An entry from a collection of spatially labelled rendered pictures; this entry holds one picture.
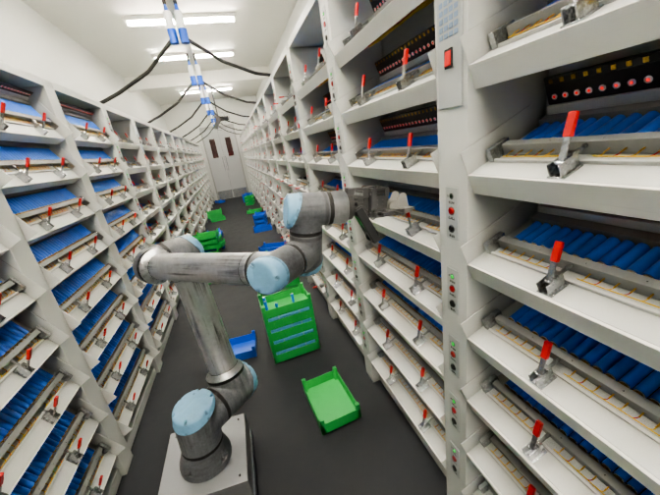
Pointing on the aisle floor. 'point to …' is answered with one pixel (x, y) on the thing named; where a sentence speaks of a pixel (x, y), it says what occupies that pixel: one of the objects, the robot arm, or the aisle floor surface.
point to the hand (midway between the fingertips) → (409, 209)
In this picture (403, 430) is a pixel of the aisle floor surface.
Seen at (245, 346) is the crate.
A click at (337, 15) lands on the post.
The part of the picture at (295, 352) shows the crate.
